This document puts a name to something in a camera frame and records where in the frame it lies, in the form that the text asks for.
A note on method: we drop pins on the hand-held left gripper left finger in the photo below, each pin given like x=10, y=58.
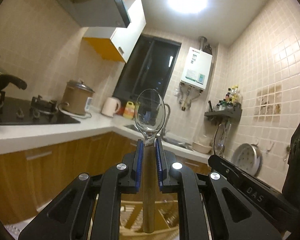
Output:
x=139, y=162

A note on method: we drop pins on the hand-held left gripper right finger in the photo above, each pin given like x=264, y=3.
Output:
x=158, y=165

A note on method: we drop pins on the beige plastic utensil basket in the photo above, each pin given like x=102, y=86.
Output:
x=130, y=215

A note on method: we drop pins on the steel kitchen sink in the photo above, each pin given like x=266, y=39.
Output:
x=175, y=142

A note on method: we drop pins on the round metal steamer tray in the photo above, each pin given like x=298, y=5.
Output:
x=247, y=157

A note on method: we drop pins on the beige bowl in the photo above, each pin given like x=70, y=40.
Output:
x=201, y=148

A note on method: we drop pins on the metal kitchen faucet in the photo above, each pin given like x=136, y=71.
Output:
x=168, y=120

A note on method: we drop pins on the yellow detergent bottle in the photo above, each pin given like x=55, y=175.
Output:
x=128, y=111

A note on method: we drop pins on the clear plastic bag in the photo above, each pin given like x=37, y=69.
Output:
x=204, y=138

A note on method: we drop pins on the red container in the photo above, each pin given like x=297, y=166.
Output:
x=120, y=110

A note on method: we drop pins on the hanging metal kitchen utensil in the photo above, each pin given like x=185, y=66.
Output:
x=215, y=140

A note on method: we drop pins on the white electric kettle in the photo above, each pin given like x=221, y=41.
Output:
x=109, y=107

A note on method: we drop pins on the water heater pipes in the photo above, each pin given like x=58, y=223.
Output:
x=188, y=97

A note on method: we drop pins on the wooden base cabinets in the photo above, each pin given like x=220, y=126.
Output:
x=52, y=170

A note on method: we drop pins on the brown rice cooker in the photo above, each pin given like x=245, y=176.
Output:
x=75, y=100

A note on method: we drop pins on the white kitchen countertop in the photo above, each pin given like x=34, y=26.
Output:
x=52, y=132

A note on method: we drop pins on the row of condiment bottles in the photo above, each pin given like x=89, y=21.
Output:
x=231, y=100

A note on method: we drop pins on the dark window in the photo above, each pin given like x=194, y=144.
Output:
x=150, y=62

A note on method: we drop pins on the white gas water heater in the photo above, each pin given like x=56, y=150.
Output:
x=196, y=65

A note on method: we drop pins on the metal flue pipe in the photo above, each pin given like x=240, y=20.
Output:
x=203, y=42

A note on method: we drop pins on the black gas stove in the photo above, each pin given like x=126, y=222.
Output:
x=15, y=112

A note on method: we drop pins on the black wok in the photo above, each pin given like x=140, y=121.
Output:
x=5, y=82

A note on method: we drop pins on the grey range hood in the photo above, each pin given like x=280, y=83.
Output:
x=97, y=7

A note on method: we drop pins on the metal wall hook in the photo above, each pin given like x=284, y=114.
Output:
x=271, y=146
x=286, y=150

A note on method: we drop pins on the white and yellow wall cabinet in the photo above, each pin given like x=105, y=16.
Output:
x=130, y=25

